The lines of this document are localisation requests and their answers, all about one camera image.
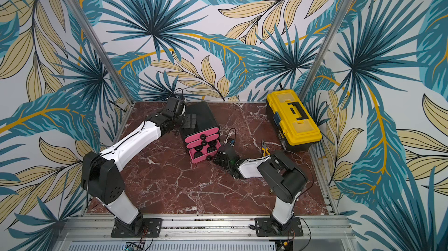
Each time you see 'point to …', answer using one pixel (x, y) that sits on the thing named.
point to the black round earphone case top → (211, 148)
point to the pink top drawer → (201, 135)
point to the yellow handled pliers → (265, 149)
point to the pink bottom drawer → (205, 152)
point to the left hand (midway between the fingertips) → (187, 121)
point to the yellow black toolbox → (296, 127)
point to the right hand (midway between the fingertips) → (213, 154)
